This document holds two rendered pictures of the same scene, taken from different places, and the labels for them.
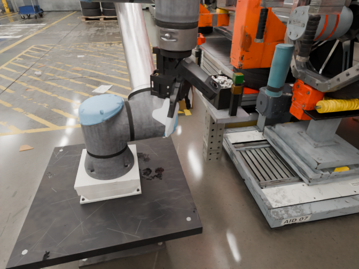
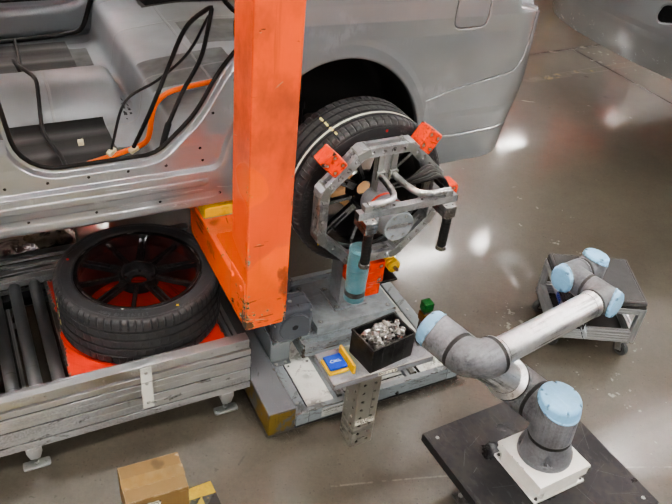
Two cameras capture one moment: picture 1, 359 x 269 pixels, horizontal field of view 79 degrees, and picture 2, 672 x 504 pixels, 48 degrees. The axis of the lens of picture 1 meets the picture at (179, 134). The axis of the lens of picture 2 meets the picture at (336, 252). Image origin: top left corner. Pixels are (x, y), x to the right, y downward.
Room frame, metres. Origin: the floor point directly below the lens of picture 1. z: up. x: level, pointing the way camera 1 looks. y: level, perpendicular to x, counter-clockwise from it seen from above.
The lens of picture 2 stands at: (2.01, 1.66, 2.45)
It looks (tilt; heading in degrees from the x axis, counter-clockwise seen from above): 37 degrees down; 251
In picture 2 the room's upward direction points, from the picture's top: 7 degrees clockwise
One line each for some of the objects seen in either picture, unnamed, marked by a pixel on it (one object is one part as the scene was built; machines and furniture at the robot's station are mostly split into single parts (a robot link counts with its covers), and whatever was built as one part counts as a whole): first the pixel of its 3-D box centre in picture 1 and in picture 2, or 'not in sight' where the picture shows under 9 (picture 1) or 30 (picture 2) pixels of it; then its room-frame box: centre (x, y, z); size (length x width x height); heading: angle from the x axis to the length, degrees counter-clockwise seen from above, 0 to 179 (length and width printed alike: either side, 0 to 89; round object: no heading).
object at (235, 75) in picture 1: (237, 78); (427, 305); (0.95, -0.26, 0.64); 0.04 x 0.04 x 0.04; 10
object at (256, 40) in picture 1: (262, 24); (366, 249); (1.17, -0.40, 0.83); 0.04 x 0.04 x 0.16
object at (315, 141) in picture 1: (323, 124); (345, 280); (1.08, -0.82, 0.32); 0.40 x 0.30 x 0.28; 10
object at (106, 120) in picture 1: (106, 123); (553, 412); (0.68, 0.26, 0.57); 0.17 x 0.15 x 0.18; 111
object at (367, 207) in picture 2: not in sight; (375, 183); (1.12, -0.52, 1.03); 0.19 x 0.18 x 0.11; 100
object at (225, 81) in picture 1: (221, 89); (382, 341); (1.12, -0.23, 0.51); 0.20 x 0.14 x 0.13; 19
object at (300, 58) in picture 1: (308, 37); (444, 232); (0.84, -0.46, 0.83); 0.04 x 0.04 x 0.16
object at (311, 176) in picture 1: (309, 148); (336, 313); (1.10, -0.82, 0.13); 0.50 x 0.36 x 0.10; 10
